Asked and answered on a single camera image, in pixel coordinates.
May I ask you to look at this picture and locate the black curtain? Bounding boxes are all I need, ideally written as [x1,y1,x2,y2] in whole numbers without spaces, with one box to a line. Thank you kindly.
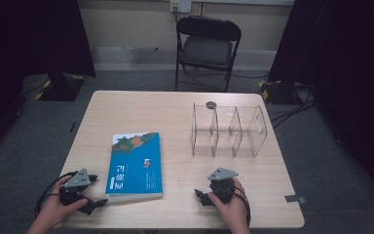
[267,0,374,210]
[0,0,97,164]

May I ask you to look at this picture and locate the hand-held gripper cable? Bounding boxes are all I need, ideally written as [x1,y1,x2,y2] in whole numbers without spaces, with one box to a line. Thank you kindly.
[231,185,252,228]
[34,171,79,219]

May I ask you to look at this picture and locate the grey tape strip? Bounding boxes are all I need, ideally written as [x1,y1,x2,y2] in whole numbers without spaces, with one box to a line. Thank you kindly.
[283,194,308,205]

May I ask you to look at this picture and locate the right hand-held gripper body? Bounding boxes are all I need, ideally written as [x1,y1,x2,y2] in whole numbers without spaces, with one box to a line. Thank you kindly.
[206,167,240,205]

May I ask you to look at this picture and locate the stand base with striped tape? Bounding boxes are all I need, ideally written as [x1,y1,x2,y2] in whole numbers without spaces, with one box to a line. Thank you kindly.
[257,79,307,106]
[19,72,88,102]

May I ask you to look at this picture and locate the left hand-held gripper cable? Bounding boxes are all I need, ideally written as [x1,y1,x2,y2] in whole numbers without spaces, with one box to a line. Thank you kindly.
[34,171,79,219]

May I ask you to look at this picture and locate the right hand-held gripper cable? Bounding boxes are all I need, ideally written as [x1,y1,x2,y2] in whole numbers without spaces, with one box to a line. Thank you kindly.
[231,185,252,228]

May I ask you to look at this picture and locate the black folding chair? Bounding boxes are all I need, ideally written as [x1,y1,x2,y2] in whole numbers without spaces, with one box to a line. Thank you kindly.
[173,15,243,94]

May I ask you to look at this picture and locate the clear acrylic book rack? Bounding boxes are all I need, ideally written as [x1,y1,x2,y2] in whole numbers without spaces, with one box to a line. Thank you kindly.
[191,102,269,160]

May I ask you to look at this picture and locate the blue book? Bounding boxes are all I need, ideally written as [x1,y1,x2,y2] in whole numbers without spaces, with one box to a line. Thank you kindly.
[104,131,165,204]

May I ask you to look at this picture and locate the person's right hand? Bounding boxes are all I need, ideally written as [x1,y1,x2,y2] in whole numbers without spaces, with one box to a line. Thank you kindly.
[206,176,250,229]

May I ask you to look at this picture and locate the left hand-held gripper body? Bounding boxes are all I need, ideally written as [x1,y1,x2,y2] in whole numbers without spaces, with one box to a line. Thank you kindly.
[59,167,92,207]

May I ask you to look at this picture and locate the white wall outlet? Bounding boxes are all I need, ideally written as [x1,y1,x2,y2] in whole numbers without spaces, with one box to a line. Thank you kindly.
[169,0,193,15]

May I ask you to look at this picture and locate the person's left hand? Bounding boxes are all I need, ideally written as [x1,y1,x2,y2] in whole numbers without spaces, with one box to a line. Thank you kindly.
[37,175,89,229]

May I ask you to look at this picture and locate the black floor cables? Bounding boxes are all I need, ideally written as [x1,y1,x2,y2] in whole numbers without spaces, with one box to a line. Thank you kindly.
[268,83,318,130]

